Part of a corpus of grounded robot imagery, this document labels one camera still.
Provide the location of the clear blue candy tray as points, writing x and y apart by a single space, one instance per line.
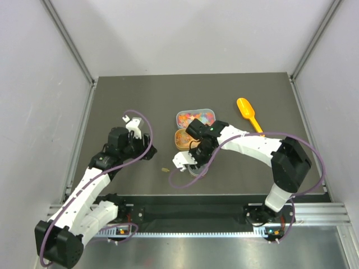
185 117

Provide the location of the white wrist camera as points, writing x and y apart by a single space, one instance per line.
183 159
134 125

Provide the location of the orange plastic scoop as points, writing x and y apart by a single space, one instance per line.
248 113

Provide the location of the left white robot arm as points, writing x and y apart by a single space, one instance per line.
62 239

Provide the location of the orange candy tray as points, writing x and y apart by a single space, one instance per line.
183 141

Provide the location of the aluminium frame rail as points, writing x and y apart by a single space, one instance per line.
65 35

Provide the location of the clear round jar lid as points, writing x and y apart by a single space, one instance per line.
196 170

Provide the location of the clear round jar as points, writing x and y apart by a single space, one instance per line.
202 173

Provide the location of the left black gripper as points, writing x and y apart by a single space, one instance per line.
146 145

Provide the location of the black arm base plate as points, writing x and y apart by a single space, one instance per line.
193 213

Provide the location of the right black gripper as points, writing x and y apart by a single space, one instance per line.
199 162

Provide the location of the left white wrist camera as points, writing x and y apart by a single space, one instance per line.
134 125

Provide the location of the grey slotted cable duct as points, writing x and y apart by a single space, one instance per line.
254 232

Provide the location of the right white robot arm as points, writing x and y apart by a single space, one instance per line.
289 162

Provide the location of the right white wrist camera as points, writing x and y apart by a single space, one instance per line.
183 159

